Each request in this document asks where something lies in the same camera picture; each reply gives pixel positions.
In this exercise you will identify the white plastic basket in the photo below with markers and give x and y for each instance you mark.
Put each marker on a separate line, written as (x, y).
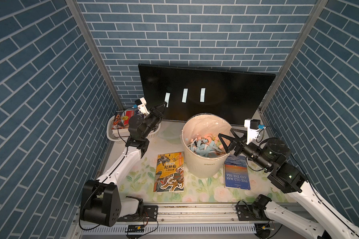
(123, 133)

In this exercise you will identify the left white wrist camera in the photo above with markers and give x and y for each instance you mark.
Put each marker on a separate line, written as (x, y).
(141, 106)

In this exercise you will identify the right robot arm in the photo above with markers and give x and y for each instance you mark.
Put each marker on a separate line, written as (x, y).
(328, 223)

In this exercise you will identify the blue sea cover book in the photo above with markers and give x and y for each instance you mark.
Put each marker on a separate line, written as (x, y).
(236, 173)

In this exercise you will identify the white lined trash bin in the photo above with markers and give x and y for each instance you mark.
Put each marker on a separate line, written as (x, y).
(199, 125)

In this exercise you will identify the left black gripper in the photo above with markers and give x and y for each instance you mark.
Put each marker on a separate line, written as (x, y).
(153, 111)

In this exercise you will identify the red blue encyclopedia book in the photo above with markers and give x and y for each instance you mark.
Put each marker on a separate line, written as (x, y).
(122, 119)

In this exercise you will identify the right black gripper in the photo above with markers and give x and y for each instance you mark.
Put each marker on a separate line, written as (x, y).
(235, 143)

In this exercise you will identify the floral table mat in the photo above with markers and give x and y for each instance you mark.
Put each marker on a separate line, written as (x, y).
(141, 180)

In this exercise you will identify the pale sticky note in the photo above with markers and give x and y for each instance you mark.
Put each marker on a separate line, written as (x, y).
(202, 95)
(184, 95)
(167, 98)

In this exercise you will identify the black computer monitor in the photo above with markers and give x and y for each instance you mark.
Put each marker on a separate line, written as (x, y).
(233, 96)

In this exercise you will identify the pile of discarded sticky notes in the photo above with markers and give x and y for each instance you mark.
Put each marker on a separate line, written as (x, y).
(207, 145)

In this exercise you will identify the aluminium mounting rail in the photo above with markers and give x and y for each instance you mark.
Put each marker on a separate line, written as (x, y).
(181, 218)

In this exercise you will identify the yellow illustrated book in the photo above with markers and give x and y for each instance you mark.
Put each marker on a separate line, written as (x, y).
(170, 173)

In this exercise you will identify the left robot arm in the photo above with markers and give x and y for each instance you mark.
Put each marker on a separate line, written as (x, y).
(101, 203)

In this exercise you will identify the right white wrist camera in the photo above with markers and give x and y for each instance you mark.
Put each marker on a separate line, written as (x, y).
(254, 127)

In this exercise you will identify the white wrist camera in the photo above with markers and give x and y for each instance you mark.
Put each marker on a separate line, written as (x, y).
(254, 127)
(141, 106)

